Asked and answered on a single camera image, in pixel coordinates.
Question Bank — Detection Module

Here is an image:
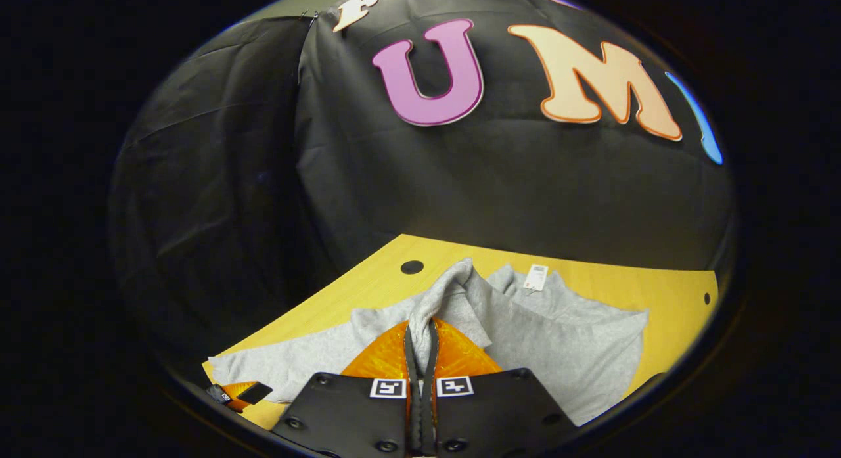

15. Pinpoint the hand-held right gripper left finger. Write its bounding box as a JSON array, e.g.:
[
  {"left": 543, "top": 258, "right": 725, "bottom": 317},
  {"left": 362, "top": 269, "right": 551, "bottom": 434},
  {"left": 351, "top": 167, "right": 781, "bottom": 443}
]
[{"left": 270, "top": 320, "right": 422, "bottom": 457}]

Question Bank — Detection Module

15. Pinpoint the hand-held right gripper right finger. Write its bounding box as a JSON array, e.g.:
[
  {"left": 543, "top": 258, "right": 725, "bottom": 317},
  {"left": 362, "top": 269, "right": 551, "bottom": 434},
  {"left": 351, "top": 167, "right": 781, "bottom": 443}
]
[{"left": 421, "top": 317, "right": 580, "bottom": 457}]

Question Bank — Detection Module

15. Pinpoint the grey sweatshirt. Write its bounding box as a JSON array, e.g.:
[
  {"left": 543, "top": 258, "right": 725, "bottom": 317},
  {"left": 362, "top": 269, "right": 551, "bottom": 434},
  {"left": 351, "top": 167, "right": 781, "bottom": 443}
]
[{"left": 209, "top": 258, "right": 650, "bottom": 427}]

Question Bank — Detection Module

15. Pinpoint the black backdrop cloth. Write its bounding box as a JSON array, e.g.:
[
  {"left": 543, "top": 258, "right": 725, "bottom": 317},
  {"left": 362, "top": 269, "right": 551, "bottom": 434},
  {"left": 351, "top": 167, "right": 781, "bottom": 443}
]
[{"left": 108, "top": 0, "right": 735, "bottom": 380}]

